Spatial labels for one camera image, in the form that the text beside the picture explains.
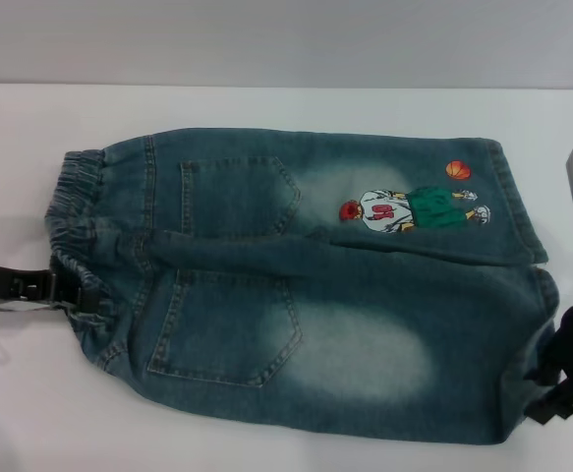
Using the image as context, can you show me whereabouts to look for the blue denim shorts with embroidery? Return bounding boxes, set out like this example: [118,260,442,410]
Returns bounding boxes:
[43,126,562,446]

